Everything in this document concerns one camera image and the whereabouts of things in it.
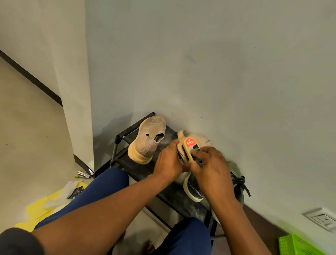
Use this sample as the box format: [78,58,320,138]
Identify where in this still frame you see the person's right hand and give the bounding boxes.
[188,146,236,208]

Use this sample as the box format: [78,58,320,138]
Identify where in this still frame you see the person's left hand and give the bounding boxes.
[153,139,191,184]

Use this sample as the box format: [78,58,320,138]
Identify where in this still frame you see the green sneaker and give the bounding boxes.
[183,173,205,203]
[211,160,252,224]

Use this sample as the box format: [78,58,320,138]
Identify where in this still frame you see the yellow-edged shoe shine sponge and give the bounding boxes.
[178,137,205,168]

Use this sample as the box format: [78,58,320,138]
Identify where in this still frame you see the beige suede shoe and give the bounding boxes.
[127,115,167,165]
[174,130,212,186]

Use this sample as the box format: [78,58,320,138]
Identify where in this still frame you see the small dark packet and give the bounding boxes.
[68,186,84,200]

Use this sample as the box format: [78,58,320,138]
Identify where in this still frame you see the person's right forearm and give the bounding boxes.
[210,198,272,255]

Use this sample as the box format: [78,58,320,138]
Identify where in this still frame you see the dark brown low bench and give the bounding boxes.
[243,204,289,255]

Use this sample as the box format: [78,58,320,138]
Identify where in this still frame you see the person's right foot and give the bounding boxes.
[141,240,155,255]

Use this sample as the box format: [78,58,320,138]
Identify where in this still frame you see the black metal shoe rack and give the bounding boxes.
[110,112,218,247]

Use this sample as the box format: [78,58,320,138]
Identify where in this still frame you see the dark blue trousers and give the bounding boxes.
[34,168,212,255]

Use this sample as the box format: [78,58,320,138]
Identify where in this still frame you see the dark skirting strip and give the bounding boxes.
[73,154,95,177]
[0,50,63,107]

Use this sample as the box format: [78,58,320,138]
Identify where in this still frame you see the green plastic basket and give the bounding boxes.
[278,233,327,255]

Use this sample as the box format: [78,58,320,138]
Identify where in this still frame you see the white wall socket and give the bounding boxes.
[302,207,336,233]

